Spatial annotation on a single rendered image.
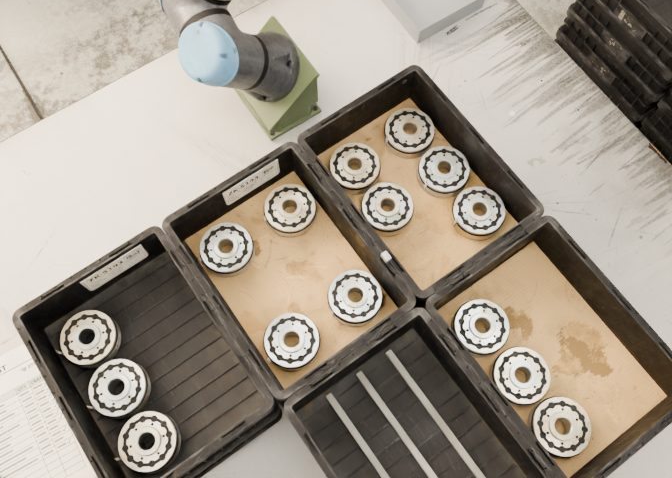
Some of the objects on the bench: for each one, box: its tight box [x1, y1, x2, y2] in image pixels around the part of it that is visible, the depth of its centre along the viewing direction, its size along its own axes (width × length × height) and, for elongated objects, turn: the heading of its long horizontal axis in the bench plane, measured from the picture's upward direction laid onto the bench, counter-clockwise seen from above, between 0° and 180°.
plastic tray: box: [360, 0, 486, 44], centre depth 168 cm, size 27×20×5 cm
